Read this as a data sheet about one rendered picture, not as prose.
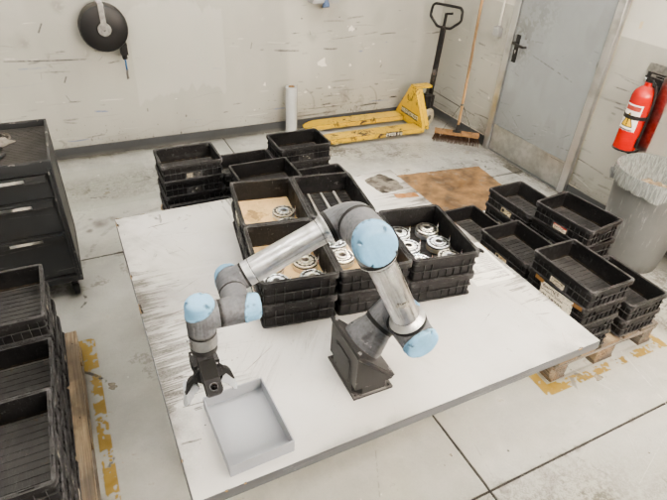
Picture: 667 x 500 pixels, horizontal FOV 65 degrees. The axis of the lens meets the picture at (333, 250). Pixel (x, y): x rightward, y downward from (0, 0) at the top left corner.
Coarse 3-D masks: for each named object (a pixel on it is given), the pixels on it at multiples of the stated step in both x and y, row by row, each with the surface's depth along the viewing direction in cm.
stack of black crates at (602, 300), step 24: (576, 240) 284; (552, 264) 265; (576, 264) 284; (600, 264) 273; (576, 288) 256; (600, 288) 268; (624, 288) 260; (576, 312) 260; (600, 312) 262; (600, 336) 278
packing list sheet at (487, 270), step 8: (480, 256) 248; (488, 256) 248; (480, 264) 243; (488, 264) 243; (496, 264) 243; (480, 272) 238; (488, 272) 238; (496, 272) 238; (504, 272) 239; (472, 280) 232; (480, 280) 233; (488, 280) 233; (496, 280) 233
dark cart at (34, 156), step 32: (0, 128) 298; (32, 128) 303; (0, 160) 268; (32, 160) 270; (0, 192) 264; (32, 192) 270; (64, 192) 319; (0, 224) 272; (32, 224) 279; (64, 224) 285; (0, 256) 281; (32, 256) 288; (64, 256) 297
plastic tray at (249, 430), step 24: (240, 384) 171; (264, 384) 172; (216, 408) 169; (240, 408) 169; (264, 408) 170; (216, 432) 156; (240, 432) 162; (264, 432) 162; (288, 432) 158; (240, 456) 155; (264, 456) 152
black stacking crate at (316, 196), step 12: (300, 180) 257; (312, 180) 259; (324, 180) 261; (336, 180) 263; (348, 180) 260; (312, 192) 263; (324, 192) 265; (336, 192) 266; (348, 192) 263; (324, 204) 255
